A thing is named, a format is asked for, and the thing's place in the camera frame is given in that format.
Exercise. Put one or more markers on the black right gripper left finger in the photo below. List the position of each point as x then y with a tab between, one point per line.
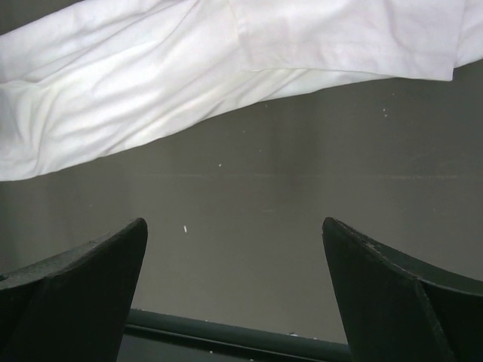
73	306

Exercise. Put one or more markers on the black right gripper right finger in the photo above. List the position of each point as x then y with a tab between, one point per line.
395	307

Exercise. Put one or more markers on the white t-shirt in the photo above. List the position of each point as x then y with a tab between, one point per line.
100	77

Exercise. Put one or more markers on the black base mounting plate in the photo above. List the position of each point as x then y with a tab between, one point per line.
230	341

